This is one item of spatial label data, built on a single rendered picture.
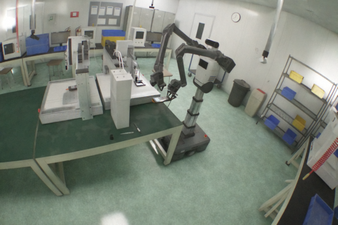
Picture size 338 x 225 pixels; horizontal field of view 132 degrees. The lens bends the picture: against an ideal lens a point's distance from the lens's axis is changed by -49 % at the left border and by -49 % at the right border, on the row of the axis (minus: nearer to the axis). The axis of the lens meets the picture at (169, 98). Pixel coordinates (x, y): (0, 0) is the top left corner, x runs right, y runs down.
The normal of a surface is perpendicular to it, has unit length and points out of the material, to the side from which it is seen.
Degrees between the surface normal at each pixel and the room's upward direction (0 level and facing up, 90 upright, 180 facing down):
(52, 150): 0
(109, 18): 90
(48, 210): 0
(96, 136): 0
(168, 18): 90
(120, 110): 90
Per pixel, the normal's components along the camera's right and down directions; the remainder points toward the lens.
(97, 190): 0.19, -0.84
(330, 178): -0.83, 0.14
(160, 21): 0.52, 0.53
